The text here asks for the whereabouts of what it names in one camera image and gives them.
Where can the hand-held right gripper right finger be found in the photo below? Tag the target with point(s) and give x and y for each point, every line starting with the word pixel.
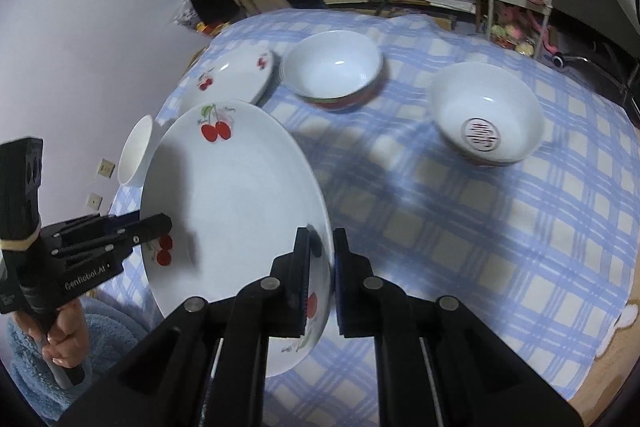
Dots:
pixel 340 289

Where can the large white cherry plate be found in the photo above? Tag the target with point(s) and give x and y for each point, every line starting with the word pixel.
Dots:
pixel 235 187

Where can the white bowl with red pattern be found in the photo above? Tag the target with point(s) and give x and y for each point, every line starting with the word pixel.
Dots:
pixel 330 67

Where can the white bowl with seal mark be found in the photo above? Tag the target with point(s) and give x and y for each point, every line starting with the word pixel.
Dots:
pixel 487 107

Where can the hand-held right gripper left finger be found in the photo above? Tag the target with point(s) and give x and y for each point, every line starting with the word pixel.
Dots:
pixel 302 283

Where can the bag of colourful toys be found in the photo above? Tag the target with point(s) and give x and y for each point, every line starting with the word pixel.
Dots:
pixel 510 37

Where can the small white cherry plate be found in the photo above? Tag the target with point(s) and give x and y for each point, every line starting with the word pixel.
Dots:
pixel 230 77

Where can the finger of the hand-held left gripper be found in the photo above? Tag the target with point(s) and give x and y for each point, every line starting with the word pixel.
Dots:
pixel 122 221
pixel 152 229

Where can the white wall socket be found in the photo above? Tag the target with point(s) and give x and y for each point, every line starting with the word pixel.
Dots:
pixel 94 201
pixel 105 167

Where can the blue plaid blanket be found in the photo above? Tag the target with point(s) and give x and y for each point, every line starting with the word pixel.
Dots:
pixel 400 217

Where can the black tripod stand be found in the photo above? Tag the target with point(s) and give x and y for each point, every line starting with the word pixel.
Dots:
pixel 600 67

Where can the person's left hand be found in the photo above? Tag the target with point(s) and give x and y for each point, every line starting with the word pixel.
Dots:
pixel 62 337

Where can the small white cup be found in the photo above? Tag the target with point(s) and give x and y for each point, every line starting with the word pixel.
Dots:
pixel 135 152

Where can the pink plastic toy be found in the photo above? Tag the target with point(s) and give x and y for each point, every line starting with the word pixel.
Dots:
pixel 547 37

